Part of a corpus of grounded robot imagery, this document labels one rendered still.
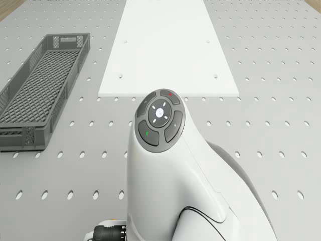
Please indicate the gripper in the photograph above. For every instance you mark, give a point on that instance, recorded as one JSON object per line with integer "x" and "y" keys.
{"x": 107, "y": 232}

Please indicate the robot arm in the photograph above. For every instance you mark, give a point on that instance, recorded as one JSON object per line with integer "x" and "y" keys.
{"x": 173, "y": 180}

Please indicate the dark grey basket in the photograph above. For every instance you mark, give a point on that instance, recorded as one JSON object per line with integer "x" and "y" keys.
{"x": 42, "y": 85}

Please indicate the white board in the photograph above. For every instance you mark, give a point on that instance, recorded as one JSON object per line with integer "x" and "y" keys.
{"x": 168, "y": 50}

